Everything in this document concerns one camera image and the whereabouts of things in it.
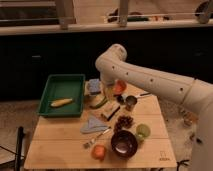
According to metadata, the blue sponge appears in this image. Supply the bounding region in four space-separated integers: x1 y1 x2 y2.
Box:
87 79 101 95

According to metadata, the orange bowl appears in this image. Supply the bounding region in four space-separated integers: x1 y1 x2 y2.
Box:
113 80 127 95

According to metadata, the metal fork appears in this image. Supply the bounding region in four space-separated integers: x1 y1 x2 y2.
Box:
83 127 111 149

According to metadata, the wooden folding table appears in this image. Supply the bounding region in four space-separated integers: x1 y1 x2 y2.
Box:
23 80 178 170

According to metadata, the wooden block brush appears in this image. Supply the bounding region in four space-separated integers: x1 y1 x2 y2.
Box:
101 102 120 121

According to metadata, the green plastic tray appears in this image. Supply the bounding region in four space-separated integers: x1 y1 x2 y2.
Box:
38 74 85 118

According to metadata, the green cucumber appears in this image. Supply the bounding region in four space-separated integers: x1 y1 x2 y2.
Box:
89 95 107 109

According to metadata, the grey blue cloth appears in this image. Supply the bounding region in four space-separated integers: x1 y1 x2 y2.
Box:
80 115 108 134

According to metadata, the orange fruit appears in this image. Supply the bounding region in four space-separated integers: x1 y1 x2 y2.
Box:
92 145 106 160

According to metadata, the metal cup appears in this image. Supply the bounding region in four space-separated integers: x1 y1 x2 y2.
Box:
125 95 137 111

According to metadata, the black handled measuring spoon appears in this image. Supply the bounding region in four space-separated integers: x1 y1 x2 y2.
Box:
116 92 150 104

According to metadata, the dark purple bowl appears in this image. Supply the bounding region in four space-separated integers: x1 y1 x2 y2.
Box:
111 130 138 158

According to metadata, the black stand pole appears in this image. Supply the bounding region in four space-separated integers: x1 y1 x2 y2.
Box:
14 126 25 171

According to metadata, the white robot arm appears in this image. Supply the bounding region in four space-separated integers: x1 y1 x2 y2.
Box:
95 44 213 171

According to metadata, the green cup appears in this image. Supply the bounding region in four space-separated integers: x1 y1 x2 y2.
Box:
135 124 151 143

